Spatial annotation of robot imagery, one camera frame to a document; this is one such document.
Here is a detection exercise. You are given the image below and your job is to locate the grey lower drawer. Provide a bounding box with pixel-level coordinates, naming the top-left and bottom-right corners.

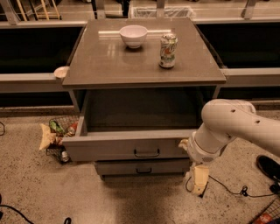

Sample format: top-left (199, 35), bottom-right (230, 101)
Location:
top-left (94, 158), bottom-right (190, 177)

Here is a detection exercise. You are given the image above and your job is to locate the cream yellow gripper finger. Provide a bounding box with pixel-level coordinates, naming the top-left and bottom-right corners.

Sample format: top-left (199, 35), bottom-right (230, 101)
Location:
top-left (185, 164), bottom-right (209, 196)

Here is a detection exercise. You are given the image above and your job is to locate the wire basket bottom right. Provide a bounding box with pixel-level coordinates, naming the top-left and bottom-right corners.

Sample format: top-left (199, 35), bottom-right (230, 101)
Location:
top-left (249, 199), bottom-right (280, 224)

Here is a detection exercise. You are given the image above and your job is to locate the black cable bottom left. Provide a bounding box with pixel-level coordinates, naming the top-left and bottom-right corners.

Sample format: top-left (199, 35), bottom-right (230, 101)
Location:
top-left (0, 193), bottom-right (73, 224)

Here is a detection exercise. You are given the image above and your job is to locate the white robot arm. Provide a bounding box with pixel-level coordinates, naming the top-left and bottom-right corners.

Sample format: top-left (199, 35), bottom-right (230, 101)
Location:
top-left (178, 99), bottom-right (280, 195)

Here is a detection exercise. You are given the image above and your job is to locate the white ceramic bowl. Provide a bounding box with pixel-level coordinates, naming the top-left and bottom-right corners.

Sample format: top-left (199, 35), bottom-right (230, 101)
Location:
top-left (119, 25), bottom-right (148, 48)

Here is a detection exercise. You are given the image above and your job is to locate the grey top drawer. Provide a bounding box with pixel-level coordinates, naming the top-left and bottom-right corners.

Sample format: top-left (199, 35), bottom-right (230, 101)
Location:
top-left (63, 87), bottom-right (201, 161)

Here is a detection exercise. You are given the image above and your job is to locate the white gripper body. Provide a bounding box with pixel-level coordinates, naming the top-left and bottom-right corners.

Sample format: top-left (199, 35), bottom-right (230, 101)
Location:
top-left (178, 132), bottom-right (227, 165)

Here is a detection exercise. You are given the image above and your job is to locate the green white soda can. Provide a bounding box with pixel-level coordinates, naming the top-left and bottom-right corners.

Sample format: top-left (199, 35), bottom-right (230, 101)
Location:
top-left (159, 32), bottom-right (178, 68)

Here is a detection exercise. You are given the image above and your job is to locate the black top drawer handle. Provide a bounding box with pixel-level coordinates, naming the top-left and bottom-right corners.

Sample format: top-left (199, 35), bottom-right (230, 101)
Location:
top-left (134, 149), bottom-right (160, 158)

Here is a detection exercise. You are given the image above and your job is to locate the wire basket of snacks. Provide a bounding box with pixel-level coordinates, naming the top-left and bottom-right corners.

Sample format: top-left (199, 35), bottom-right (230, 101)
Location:
top-left (46, 115), bottom-right (78, 164)

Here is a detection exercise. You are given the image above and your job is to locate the white wire tray background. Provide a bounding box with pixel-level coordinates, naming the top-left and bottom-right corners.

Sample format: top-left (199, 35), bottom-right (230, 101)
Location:
top-left (129, 6), bottom-right (194, 18)

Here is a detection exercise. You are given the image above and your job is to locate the grey drawer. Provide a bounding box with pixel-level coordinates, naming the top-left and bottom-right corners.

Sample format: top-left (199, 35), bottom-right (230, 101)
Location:
top-left (63, 87), bottom-right (201, 161)
top-left (94, 158), bottom-right (190, 177)

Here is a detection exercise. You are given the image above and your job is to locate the yellow chip bag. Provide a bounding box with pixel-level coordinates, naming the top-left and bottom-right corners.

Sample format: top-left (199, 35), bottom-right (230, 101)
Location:
top-left (39, 123), bottom-right (51, 150)

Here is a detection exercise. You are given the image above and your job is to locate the grey cabinet with glossy top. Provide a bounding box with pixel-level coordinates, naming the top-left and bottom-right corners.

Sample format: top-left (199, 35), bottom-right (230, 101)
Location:
top-left (62, 17), bottom-right (228, 182)

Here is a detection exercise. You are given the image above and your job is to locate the black shoe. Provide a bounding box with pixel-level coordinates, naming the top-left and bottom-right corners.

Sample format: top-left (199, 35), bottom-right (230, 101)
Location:
top-left (256, 155), bottom-right (280, 182)

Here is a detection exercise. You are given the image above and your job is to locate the black cable on floor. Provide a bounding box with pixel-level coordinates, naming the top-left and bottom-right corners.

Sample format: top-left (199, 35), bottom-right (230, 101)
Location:
top-left (185, 174), bottom-right (277, 199)

